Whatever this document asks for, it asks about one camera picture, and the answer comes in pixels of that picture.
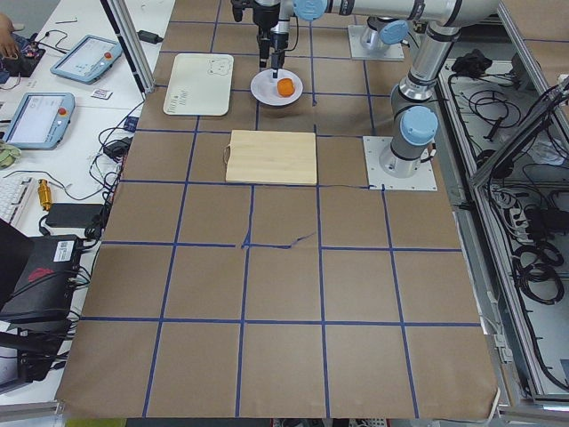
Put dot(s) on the far blue teach pendant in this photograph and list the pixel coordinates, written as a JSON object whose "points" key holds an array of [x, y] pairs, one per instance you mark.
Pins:
{"points": [[92, 57]]}

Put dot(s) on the near blue teach pendant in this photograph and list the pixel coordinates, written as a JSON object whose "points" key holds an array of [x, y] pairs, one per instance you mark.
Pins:
{"points": [[40, 121]]}

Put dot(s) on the aluminium frame post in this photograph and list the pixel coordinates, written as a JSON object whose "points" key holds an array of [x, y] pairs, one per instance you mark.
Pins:
{"points": [[127, 36]]}

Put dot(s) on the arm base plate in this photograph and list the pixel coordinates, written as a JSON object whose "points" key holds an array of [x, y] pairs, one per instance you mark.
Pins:
{"points": [[386, 171], [366, 44]]}

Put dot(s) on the black power adapter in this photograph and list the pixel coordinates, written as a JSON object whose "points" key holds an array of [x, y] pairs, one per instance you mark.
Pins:
{"points": [[149, 37]]}

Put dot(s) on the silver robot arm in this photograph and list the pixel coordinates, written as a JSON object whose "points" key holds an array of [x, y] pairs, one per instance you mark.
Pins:
{"points": [[391, 31], [415, 124]]}

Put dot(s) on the white keyboard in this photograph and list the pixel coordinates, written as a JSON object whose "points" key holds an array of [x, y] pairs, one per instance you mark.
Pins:
{"points": [[16, 192]]}

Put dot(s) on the bamboo cutting board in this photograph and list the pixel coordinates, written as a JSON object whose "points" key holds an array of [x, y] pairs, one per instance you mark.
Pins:
{"points": [[270, 157]]}

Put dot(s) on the white round plate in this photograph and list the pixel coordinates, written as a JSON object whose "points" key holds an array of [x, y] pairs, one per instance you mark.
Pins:
{"points": [[263, 88]]}

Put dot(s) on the blue teach pendant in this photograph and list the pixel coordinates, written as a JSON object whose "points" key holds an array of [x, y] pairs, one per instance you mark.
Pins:
{"points": [[40, 121], [92, 57]]}

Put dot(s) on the black power brick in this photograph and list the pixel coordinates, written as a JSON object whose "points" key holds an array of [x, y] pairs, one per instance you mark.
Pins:
{"points": [[65, 215]]}

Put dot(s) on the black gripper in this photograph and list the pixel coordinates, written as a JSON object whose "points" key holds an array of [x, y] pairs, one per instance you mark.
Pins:
{"points": [[279, 40], [266, 17]]}

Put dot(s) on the orange fruit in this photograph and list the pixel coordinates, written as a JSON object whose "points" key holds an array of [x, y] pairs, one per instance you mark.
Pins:
{"points": [[285, 87]]}

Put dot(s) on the cream bear tray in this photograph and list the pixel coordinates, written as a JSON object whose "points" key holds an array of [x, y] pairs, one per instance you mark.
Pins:
{"points": [[199, 85]]}

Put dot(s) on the gold metal cylinder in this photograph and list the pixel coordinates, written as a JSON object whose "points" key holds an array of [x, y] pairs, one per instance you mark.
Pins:
{"points": [[44, 195]]}

